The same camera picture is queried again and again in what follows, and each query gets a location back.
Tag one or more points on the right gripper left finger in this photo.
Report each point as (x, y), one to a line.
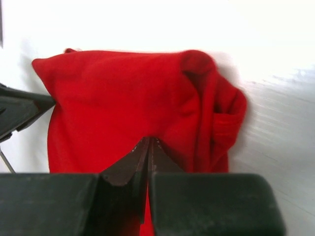
(127, 180)

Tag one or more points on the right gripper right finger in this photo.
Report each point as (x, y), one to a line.
(159, 161)

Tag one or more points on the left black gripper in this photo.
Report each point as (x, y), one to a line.
(20, 109)

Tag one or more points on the red t shirt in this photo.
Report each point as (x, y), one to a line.
(107, 101)

